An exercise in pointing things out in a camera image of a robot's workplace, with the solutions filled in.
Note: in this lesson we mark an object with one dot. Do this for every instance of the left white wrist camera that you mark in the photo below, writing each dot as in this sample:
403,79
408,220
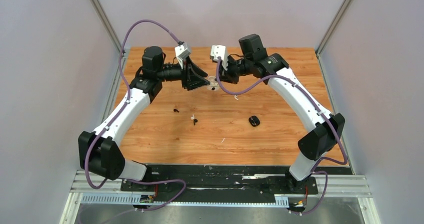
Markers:
182,52

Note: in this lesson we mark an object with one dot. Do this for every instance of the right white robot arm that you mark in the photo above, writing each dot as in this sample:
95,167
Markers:
324,129

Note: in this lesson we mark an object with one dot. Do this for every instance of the left aluminium frame post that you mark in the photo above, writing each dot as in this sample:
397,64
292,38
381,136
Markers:
107,25

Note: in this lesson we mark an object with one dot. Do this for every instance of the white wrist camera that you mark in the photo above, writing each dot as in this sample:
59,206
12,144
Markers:
219,51
182,52

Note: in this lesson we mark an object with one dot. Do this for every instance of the black earbud charging case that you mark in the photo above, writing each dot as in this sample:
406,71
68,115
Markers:
254,120

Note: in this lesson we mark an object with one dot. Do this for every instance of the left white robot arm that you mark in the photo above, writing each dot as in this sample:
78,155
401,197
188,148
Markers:
99,150

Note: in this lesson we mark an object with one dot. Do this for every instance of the aluminium frame post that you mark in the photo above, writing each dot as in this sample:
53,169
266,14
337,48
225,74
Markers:
107,25
332,27

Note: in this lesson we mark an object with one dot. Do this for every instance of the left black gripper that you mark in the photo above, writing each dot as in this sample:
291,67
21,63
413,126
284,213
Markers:
190,79

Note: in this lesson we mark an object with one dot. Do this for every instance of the white earbud charging case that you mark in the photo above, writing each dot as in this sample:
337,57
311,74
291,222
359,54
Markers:
213,84

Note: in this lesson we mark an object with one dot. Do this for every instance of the right aluminium frame post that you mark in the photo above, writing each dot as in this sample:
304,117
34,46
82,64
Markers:
332,27

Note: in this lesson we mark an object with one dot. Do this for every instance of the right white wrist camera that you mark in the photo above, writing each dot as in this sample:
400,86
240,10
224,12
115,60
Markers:
219,51

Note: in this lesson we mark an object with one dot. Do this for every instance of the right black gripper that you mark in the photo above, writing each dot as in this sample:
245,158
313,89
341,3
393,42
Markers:
226,76

